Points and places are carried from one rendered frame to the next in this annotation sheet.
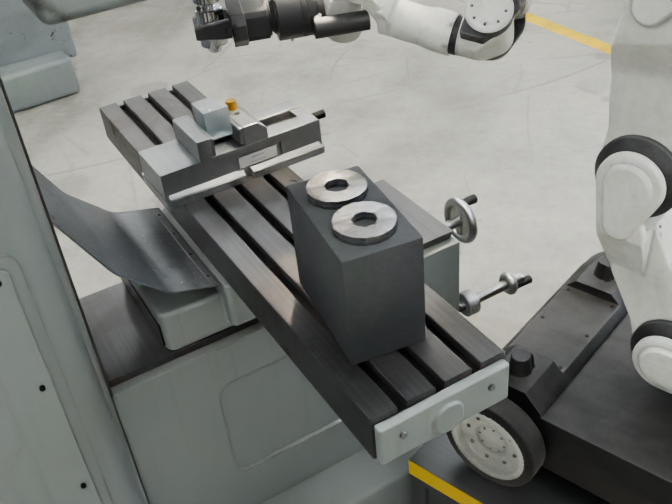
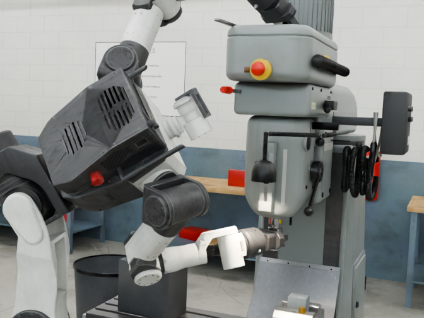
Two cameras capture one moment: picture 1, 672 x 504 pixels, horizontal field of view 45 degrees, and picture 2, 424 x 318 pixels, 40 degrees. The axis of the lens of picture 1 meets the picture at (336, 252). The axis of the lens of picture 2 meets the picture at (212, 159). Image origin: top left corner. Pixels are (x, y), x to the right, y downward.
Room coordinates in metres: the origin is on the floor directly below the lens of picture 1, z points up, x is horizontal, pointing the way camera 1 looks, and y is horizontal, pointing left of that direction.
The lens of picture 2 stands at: (2.66, -1.22, 1.65)
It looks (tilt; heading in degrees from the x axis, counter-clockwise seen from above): 5 degrees down; 139
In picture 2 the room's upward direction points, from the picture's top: 2 degrees clockwise
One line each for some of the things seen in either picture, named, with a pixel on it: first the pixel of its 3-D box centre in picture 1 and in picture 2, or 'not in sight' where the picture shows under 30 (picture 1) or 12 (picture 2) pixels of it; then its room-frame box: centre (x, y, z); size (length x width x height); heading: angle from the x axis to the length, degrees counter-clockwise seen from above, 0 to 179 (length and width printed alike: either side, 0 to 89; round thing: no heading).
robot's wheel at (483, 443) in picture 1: (493, 437); not in sight; (1.04, -0.26, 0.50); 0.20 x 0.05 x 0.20; 46
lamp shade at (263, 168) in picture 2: not in sight; (264, 170); (1.49, -0.02, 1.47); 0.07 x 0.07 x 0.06
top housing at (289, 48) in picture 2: not in sight; (284, 59); (1.36, 0.18, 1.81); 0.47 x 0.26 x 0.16; 117
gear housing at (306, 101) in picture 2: not in sight; (285, 100); (1.35, 0.21, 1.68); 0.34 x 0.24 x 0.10; 117
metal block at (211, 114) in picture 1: (211, 118); (298, 304); (1.45, 0.21, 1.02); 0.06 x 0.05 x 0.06; 28
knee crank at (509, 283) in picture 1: (495, 289); not in sight; (1.49, -0.36, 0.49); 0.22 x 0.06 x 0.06; 117
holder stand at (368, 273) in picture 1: (355, 258); (152, 284); (0.97, -0.03, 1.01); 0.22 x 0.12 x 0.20; 19
